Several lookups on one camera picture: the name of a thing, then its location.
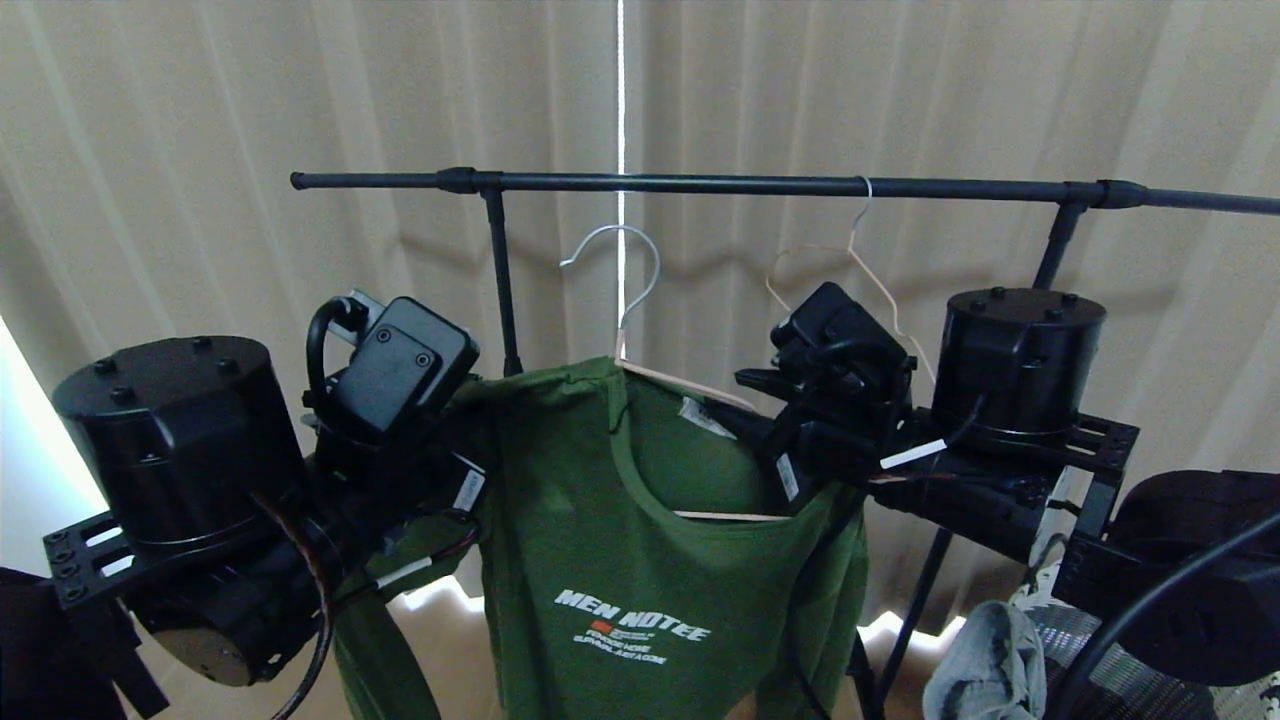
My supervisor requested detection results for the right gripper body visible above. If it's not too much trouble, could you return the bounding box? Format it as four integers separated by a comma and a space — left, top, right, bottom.
760, 400, 906, 516

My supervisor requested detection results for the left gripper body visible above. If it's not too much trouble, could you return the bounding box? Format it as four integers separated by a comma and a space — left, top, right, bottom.
135, 440, 496, 691

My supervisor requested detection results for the pink clothes hanger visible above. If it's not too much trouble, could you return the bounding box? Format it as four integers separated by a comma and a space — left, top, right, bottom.
765, 177, 937, 387
558, 225, 793, 523

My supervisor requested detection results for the green long-sleeved shirt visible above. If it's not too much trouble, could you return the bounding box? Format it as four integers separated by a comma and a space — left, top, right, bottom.
335, 357, 869, 720

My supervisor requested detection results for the pale blue garment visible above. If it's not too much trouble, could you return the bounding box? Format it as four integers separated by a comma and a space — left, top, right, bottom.
922, 600, 1048, 720

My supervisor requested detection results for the black clothes rack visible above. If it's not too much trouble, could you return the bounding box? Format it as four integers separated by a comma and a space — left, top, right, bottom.
290, 167, 1280, 720

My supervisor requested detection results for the white laundry basket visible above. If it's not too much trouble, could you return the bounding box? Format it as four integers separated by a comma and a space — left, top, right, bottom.
1010, 588, 1280, 720

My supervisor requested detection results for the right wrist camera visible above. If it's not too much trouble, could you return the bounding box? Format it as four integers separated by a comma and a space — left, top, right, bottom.
770, 282, 916, 403

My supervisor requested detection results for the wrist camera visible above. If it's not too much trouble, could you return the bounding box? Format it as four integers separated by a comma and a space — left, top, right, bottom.
328, 296, 481, 443
770, 282, 916, 403

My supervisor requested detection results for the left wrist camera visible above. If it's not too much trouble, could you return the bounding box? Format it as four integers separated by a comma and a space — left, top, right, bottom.
328, 296, 481, 443

